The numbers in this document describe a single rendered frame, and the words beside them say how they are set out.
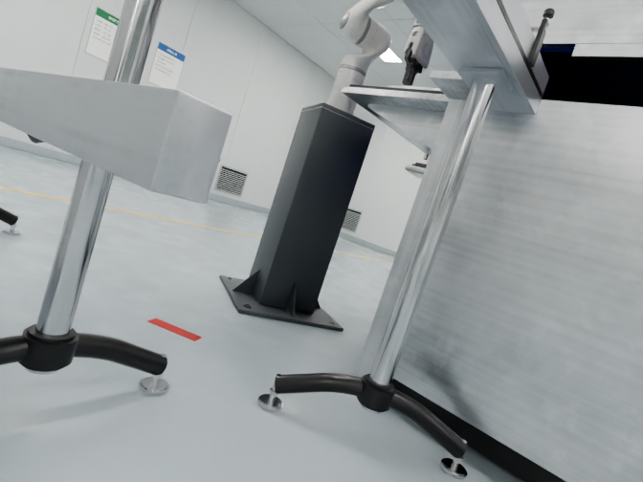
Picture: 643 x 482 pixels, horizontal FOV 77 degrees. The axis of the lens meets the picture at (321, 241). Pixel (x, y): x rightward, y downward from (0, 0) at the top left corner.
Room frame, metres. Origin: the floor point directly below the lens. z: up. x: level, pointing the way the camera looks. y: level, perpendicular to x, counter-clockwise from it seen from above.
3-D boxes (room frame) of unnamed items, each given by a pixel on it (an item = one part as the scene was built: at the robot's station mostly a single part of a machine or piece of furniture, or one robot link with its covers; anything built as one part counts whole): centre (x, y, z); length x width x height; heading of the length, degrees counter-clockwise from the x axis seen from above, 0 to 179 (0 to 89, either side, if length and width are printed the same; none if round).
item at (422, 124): (1.35, -0.15, 0.80); 0.34 x 0.03 x 0.13; 52
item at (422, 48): (1.39, -0.11, 1.07); 0.10 x 0.07 x 0.11; 142
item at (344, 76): (1.78, 0.10, 0.95); 0.19 x 0.19 x 0.18
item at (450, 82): (1.06, -0.22, 0.87); 0.14 x 0.13 x 0.02; 52
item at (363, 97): (1.54, -0.31, 0.87); 0.70 x 0.48 x 0.02; 142
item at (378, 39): (1.80, 0.07, 1.16); 0.19 x 0.12 x 0.24; 118
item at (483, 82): (0.89, -0.22, 0.46); 0.09 x 0.09 x 0.77; 52
